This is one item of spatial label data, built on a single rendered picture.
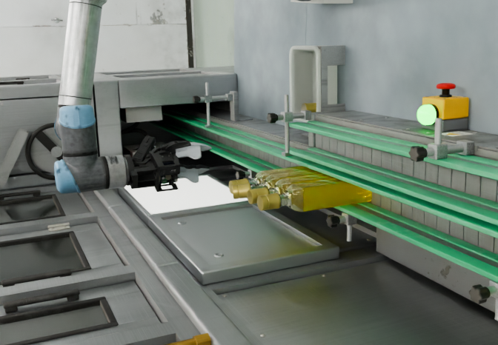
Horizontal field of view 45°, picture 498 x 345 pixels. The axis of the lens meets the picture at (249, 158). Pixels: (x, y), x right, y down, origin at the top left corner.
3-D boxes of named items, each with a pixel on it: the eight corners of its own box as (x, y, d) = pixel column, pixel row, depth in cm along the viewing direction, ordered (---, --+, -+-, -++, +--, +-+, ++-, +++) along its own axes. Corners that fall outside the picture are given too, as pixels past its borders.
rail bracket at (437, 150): (462, 152, 113) (405, 159, 108) (464, 113, 112) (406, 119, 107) (479, 155, 110) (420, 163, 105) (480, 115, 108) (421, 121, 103)
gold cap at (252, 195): (263, 200, 142) (247, 202, 140) (263, 185, 141) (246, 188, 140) (270, 203, 139) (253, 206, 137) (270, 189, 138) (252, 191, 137)
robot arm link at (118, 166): (103, 177, 141) (103, 147, 136) (122, 175, 142) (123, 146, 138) (110, 195, 135) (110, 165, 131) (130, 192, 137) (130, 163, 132)
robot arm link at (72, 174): (55, 158, 127) (59, 198, 128) (107, 154, 131) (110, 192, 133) (52, 155, 134) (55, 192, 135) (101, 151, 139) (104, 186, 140)
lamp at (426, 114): (425, 123, 130) (413, 124, 129) (425, 103, 129) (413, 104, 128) (439, 126, 126) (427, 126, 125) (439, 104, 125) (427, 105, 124)
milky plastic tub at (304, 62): (314, 116, 189) (290, 118, 186) (313, 44, 185) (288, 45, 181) (344, 123, 173) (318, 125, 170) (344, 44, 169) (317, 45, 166)
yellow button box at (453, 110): (447, 125, 135) (420, 128, 132) (448, 92, 133) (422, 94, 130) (470, 129, 128) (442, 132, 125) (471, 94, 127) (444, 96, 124)
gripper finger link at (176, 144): (193, 155, 144) (158, 166, 141) (191, 152, 145) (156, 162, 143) (190, 140, 141) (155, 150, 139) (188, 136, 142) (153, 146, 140)
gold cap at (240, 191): (251, 195, 147) (233, 197, 147) (250, 181, 146) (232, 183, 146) (251, 199, 143) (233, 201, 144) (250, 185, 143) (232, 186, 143)
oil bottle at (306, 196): (359, 195, 147) (281, 207, 139) (359, 174, 146) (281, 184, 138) (372, 201, 142) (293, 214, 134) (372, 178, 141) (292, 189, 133)
